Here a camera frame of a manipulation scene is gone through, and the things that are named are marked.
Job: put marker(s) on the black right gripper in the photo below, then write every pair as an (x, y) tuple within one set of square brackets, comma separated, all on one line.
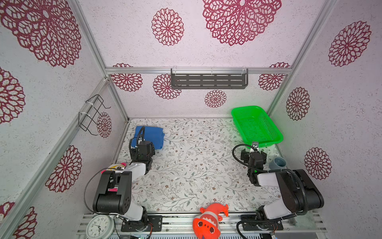
[(245, 156)]

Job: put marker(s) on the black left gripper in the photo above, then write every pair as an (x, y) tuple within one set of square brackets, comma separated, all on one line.
[(135, 155)]

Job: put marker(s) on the blue tank top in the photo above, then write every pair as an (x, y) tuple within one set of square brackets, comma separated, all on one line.
[(153, 134)]

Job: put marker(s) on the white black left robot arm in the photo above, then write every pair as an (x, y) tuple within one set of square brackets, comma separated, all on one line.
[(114, 192)]

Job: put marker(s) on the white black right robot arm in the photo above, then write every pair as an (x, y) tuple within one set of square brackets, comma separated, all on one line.
[(298, 193)]

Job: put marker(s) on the teal green cup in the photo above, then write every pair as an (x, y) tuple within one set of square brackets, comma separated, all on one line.
[(277, 163)]

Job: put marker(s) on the pink striped plush toy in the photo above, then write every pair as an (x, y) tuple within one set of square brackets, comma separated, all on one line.
[(115, 167)]

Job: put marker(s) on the bright green plastic basket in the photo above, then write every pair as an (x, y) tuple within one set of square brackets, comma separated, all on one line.
[(254, 125)]

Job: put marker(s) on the red fish plush toy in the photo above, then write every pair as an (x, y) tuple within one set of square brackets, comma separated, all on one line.
[(206, 225)]

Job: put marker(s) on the white alarm clock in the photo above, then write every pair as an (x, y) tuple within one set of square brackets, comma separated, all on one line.
[(100, 227)]

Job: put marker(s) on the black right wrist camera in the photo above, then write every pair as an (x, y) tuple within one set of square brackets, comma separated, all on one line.
[(255, 146)]

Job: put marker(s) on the black wire wall rack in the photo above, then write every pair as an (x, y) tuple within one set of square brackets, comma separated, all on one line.
[(89, 117)]

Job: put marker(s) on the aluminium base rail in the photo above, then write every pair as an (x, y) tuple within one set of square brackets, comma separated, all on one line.
[(179, 226)]

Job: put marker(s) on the dark grey wall shelf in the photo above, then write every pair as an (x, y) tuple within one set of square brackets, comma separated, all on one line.
[(209, 81)]

